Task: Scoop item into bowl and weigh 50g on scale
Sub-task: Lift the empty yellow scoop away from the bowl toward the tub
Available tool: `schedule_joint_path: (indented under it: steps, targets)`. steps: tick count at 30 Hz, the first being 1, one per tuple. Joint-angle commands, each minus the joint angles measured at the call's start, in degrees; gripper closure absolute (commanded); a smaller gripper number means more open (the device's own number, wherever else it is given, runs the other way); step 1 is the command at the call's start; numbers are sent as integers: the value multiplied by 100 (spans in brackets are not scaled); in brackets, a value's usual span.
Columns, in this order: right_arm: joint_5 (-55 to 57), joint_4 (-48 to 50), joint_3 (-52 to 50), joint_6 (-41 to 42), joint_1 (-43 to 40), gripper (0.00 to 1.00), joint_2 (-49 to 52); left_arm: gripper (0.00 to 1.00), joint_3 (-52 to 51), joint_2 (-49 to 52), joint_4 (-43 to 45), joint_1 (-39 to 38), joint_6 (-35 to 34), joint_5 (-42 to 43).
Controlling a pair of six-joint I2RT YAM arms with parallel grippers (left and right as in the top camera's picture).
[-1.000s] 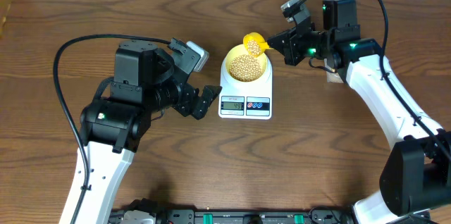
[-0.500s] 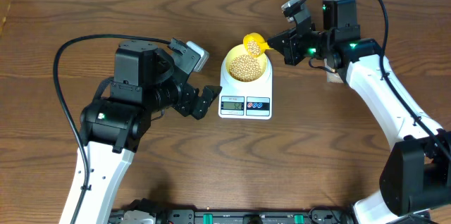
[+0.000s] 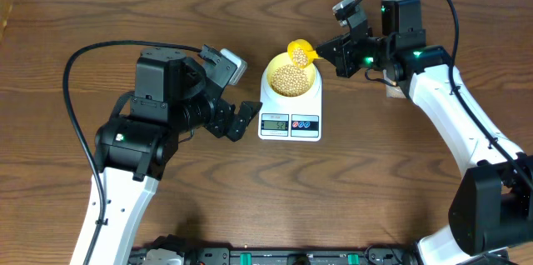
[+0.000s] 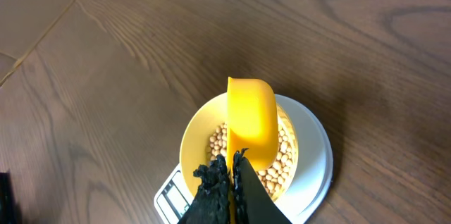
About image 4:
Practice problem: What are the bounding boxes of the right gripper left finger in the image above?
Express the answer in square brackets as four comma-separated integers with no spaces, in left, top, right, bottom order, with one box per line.
[178,155,230,224]

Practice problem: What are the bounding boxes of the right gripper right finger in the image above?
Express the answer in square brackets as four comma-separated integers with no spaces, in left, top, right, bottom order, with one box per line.
[232,148,291,224]

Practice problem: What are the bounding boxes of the yellow measuring scoop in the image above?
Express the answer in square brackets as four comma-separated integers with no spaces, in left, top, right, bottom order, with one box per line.
[226,77,278,223]

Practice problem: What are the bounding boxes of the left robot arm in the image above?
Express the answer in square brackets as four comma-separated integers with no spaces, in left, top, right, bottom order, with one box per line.
[1,173,17,224]

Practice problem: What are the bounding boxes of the soybeans in bowl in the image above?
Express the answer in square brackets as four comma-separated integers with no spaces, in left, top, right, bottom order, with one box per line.
[201,107,299,201]

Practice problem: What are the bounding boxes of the pale yellow bowl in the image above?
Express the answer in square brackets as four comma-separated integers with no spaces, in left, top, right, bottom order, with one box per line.
[180,93,292,197]

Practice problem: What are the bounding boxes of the white digital kitchen scale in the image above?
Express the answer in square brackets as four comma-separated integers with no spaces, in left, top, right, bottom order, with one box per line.
[154,94,333,223]

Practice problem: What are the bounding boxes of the cardboard panel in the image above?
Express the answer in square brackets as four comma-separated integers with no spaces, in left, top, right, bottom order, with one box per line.
[1,0,77,87]

